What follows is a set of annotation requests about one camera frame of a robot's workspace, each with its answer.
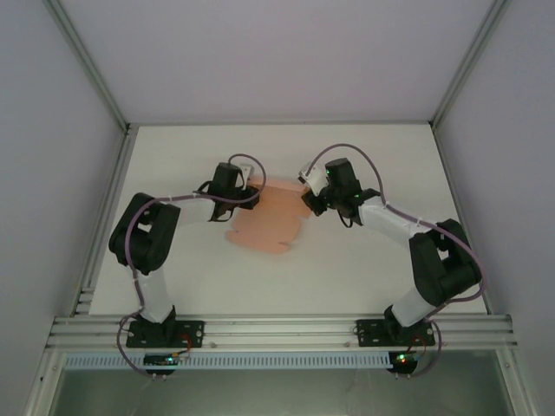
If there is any pink paper box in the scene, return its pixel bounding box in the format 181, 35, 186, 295
225, 176, 315, 257

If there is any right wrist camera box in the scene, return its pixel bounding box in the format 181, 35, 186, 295
296, 161, 328, 194

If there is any left thin black cable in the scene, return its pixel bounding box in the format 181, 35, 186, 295
206, 203, 245, 224

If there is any thin black cable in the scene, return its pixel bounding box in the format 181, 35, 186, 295
339, 210, 364, 230
206, 203, 245, 224

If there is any right thin black cable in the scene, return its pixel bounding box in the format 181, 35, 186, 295
339, 210, 364, 230

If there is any aluminium side rail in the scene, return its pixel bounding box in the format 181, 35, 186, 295
69, 124, 140, 318

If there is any aluminium mounting rail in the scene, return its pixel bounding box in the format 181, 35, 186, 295
45, 315, 519, 349

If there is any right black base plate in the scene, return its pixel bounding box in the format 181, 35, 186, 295
355, 318, 436, 348

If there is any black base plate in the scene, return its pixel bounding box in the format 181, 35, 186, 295
355, 318, 436, 348
125, 319, 206, 348

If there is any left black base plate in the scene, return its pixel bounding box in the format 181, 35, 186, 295
125, 319, 206, 348

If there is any slotted grey cable duct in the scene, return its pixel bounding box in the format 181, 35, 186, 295
63, 351, 391, 371

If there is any aluminium frame post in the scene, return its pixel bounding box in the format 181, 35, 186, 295
42, 0, 132, 133
428, 0, 513, 131

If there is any aluminium frame leg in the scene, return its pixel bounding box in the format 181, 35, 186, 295
496, 346, 536, 416
23, 348, 66, 416

